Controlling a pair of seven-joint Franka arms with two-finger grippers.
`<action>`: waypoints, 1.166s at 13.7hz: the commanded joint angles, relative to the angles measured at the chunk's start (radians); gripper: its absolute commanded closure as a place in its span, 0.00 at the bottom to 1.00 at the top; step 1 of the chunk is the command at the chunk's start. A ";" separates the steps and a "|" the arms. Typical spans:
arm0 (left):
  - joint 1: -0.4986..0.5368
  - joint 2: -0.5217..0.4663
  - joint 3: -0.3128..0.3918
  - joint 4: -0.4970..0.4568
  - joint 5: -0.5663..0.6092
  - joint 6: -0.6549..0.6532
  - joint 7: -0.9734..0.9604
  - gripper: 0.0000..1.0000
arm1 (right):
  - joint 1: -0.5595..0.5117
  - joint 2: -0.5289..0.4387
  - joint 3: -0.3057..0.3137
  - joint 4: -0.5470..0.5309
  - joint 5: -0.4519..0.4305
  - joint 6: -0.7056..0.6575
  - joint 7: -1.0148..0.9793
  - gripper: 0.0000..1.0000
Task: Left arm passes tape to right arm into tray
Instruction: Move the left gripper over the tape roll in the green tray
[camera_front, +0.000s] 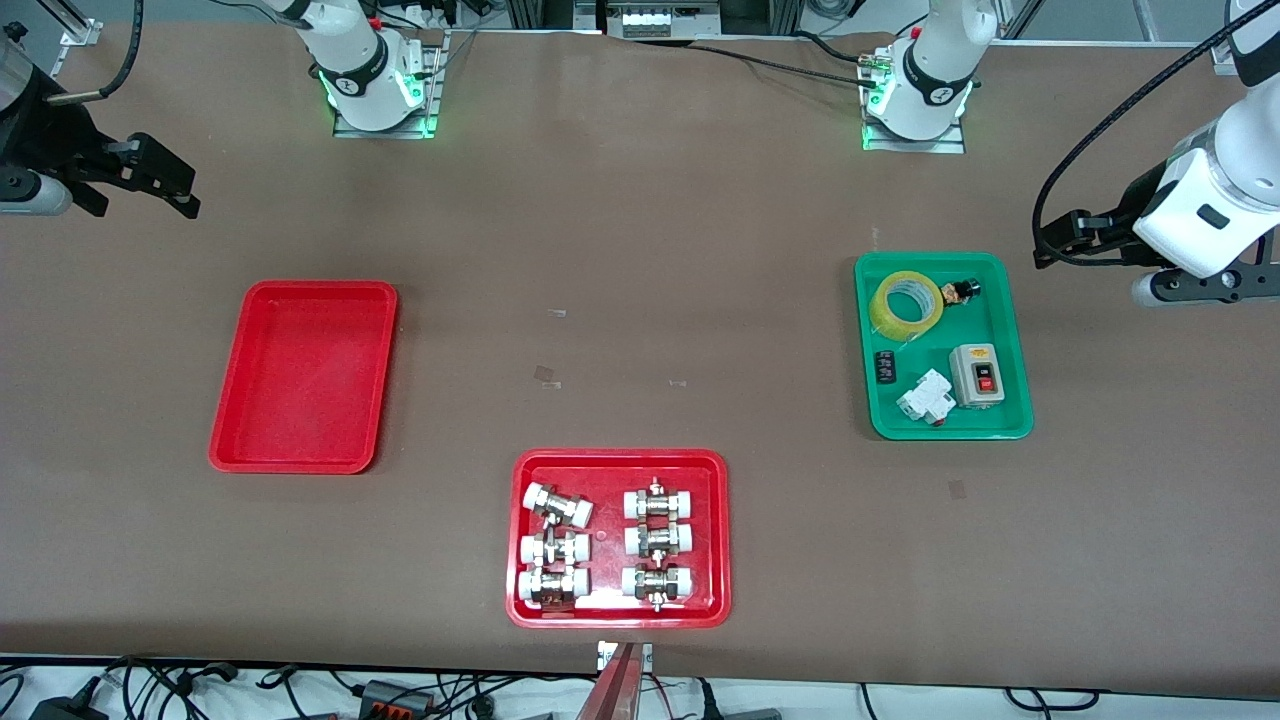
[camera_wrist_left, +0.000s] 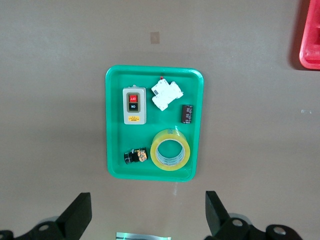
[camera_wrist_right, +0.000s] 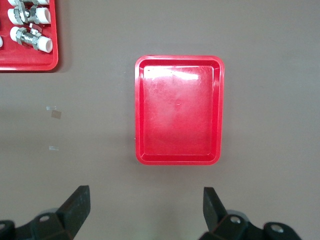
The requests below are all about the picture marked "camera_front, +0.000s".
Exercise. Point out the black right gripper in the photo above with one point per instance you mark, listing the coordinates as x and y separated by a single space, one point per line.
52 143

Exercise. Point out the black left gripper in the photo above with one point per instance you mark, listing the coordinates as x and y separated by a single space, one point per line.
1118 229

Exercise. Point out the yellow clear tape roll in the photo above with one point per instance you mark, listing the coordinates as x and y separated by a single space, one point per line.
885 315

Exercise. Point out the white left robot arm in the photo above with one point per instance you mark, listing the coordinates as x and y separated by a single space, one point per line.
1215 190

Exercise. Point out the green plastic tray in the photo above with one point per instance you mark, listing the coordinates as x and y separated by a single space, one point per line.
990 425

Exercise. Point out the empty red plastic tray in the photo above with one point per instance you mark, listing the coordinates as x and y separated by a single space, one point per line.
300 380

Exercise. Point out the red tray with fittings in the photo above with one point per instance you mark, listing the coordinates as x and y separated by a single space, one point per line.
610 610

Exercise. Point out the small black brass component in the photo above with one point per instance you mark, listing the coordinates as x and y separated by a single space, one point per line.
955 293

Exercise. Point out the white circuit breaker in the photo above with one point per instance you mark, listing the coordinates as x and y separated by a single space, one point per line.
925 398

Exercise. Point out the white power strip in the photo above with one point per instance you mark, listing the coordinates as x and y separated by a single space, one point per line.
668 20

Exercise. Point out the white brass pipe fitting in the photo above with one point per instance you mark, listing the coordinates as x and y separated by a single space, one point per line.
656 583
658 502
550 585
553 549
658 540
555 503

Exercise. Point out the black power adapter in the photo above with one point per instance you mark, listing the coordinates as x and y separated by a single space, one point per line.
70 708

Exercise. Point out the black orange connector box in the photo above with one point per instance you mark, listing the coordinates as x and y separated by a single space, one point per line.
395 697

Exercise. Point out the red metal bar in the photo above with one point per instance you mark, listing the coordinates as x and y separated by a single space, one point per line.
615 690

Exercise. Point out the grey push button switch box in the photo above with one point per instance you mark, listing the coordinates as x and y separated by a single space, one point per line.
978 372

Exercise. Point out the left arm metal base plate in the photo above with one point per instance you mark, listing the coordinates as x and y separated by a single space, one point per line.
915 146

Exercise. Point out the small black rocker switch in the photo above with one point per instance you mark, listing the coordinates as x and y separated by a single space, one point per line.
885 366

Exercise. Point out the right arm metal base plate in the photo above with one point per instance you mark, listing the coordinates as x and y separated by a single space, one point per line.
385 132

